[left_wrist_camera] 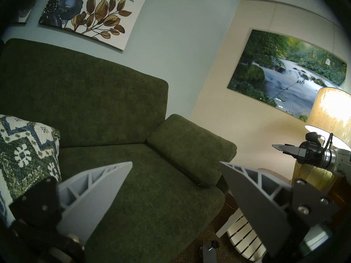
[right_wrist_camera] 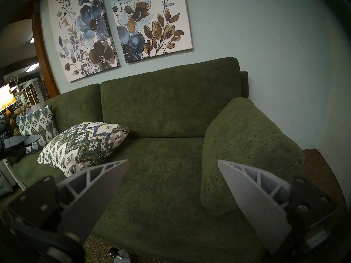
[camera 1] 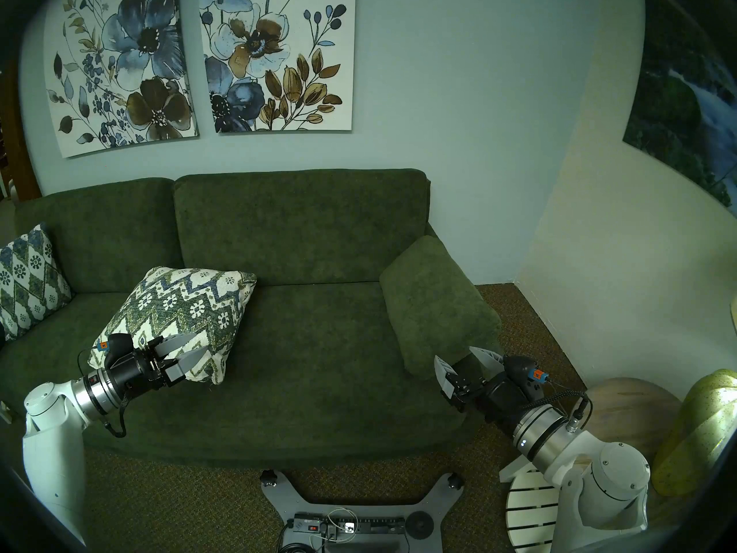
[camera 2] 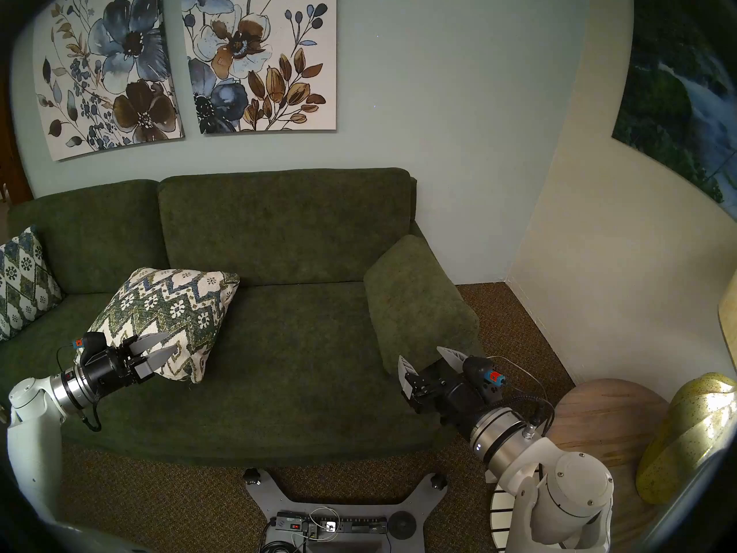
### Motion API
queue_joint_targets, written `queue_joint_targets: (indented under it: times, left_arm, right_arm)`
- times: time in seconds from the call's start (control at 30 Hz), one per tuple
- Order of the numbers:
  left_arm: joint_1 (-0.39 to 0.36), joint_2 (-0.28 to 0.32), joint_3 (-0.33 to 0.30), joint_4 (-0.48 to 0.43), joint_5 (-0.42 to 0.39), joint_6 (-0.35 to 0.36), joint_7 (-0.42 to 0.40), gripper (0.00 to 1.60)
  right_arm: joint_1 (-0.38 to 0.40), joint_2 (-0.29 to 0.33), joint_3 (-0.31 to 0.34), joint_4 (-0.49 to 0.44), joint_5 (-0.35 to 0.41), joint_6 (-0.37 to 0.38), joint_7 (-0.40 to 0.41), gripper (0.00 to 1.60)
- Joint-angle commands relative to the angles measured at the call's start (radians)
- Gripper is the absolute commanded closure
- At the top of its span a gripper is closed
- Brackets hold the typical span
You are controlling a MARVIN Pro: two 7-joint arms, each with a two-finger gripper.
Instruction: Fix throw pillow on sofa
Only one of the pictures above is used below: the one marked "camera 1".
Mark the brown wooden door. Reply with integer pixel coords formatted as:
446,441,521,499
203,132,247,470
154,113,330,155
0,68,42,202

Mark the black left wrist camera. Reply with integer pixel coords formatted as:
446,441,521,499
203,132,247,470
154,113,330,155
99,334,135,368

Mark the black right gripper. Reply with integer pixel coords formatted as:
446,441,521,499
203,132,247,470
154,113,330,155
433,346,540,438

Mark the thin white looped cable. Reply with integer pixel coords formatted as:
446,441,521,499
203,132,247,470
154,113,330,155
325,507,359,539

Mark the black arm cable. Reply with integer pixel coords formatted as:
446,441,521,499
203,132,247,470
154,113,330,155
541,379,594,433
78,342,128,439

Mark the floral wall painting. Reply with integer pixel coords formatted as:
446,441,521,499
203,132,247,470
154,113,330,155
197,0,356,135
43,0,199,159

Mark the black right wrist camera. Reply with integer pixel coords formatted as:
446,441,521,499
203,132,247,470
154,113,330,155
503,355,549,400

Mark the right floral wall painting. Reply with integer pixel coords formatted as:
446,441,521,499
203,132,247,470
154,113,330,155
197,0,356,135

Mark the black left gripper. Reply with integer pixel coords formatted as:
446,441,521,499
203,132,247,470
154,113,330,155
107,333,207,404

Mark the narrow green sofa back cushion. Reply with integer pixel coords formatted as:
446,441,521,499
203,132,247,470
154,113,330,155
14,177,189,296

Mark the waterfall forest wall poster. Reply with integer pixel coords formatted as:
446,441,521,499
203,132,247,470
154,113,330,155
622,0,737,218

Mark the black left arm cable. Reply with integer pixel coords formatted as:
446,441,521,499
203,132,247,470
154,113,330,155
78,342,128,439

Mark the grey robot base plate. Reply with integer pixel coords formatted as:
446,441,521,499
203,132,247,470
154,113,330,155
259,470,466,553

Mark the wide green sofa back cushion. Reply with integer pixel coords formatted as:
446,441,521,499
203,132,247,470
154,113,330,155
174,169,431,287

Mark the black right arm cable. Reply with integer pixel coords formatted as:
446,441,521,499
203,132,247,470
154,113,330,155
541,379,594,433

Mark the green fabric sofa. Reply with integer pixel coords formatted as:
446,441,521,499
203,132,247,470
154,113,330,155
0,169,504,469

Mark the green white patterned throw pillow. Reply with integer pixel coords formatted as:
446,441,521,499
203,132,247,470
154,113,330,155
88,266,258,385
0,222,74,342

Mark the black power strip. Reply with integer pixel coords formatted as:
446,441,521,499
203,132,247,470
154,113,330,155
286,514,407,542

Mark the left floral wall painting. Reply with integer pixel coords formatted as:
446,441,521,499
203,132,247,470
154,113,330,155
43,0,199,159

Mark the yellow-green speckled lamp base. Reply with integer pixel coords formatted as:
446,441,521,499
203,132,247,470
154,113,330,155
651,369,737,497

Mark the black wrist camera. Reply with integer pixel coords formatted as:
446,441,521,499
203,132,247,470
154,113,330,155
99,334,135,368
503,355,549,400

